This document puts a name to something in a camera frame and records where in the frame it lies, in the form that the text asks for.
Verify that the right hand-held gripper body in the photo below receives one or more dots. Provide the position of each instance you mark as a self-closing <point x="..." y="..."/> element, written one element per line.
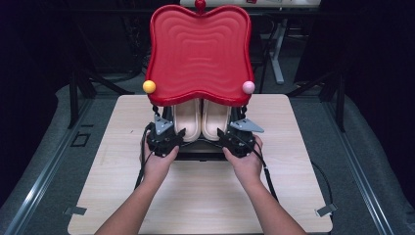
<point x="241" y="143"/>

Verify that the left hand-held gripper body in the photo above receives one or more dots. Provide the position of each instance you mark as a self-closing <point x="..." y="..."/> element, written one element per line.
<point x="163" y="143"/>

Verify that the cream clog shoe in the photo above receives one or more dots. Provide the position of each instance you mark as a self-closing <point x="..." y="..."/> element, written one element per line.
<point x="187" y="119"/>
<point x="213" y="119"/>

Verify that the red and black shoe rack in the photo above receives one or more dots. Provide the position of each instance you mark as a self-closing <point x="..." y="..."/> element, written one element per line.
<point x="199" y="55"/>

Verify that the person's left hand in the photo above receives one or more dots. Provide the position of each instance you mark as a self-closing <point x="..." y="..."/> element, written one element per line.
<point x="158" y="168"/>

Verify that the person's right hand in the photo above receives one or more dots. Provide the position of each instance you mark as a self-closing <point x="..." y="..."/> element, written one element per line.
<point x="246" y="168"/>

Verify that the white desk leg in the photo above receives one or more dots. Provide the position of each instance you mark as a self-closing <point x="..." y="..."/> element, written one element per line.
<point x="276" y="55"/>

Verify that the black metal stand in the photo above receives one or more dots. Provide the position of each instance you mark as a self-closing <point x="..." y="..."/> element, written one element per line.
<point x="340" y="104"/>
<point x="74" y="98"/>

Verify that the grey tape strip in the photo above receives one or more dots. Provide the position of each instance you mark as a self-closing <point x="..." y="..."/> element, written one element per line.
<point x="75" y="211"/>
<point x="326" y="210"/>

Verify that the white desk top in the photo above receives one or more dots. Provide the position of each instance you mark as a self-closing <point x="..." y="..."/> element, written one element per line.
<point x="228" y="3"/>

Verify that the grey metal floor rail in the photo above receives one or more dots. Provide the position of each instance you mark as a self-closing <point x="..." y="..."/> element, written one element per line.
<point x="49" y="166"/>
<point x="355" y="166"/>

